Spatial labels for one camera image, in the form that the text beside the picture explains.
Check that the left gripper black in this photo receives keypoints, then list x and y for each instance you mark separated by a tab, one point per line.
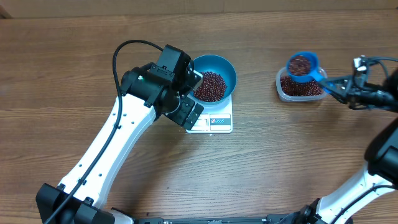
181	117

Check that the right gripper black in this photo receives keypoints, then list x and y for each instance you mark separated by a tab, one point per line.
348	93

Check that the white digital kitchen scale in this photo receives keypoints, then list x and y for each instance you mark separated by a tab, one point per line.
216	118

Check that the blue plastic measuring scoop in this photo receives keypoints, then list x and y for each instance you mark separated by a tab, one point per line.
304	74

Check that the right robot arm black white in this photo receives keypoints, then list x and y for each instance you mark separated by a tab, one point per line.
379	174

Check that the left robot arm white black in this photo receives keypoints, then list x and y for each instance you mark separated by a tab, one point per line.
144	95

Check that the teal blue bowl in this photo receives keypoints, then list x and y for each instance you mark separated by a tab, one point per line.
224	67

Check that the red beans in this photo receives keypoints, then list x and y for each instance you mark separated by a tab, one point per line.
214	86

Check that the clear plastic container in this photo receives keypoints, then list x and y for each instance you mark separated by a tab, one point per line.
293	99

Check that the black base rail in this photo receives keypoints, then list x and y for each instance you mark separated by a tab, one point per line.
202	220

